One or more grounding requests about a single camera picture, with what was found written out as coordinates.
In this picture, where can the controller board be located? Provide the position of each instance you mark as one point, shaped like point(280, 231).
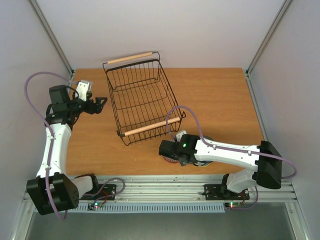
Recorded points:
point(94, 206)
point(233, 204)

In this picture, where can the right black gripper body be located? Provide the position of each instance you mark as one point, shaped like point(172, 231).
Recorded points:
point(164, 149)

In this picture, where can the aluminium rail frame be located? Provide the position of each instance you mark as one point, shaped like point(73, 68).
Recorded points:
point(181, 188)

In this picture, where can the white yellow bowl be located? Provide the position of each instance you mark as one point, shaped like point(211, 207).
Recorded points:
point(202, 164)

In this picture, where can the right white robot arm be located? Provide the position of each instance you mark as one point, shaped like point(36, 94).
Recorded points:
point(260, 164)

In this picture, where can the right controller board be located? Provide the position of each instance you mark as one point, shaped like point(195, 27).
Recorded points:
point(233, 204)

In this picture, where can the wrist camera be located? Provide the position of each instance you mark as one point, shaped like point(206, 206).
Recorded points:
point(180, 134)
point(84, 89)

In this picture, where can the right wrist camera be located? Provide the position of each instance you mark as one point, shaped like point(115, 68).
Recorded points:
point(180, 134)

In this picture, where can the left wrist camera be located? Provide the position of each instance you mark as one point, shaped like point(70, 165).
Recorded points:
point(84, 89)

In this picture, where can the red patterned bowl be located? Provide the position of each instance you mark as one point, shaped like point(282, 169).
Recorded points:
point(170, 160)

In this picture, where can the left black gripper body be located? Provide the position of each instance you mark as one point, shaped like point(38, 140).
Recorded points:
point(89, 110)

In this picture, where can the grey slotted cable duct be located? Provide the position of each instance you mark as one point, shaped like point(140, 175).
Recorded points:
point(134, 208)

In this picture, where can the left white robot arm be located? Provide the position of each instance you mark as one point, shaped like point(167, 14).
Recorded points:
point(51, 190)

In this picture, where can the left controller board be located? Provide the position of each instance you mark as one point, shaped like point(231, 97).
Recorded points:
point(94, 206)

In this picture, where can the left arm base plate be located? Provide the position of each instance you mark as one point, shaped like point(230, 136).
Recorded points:
point(107, 191)

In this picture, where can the black wire dish rack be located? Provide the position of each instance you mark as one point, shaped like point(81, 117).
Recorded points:
point(142, 99)

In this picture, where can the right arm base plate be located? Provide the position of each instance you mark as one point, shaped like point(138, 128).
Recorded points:
point(214, 192)

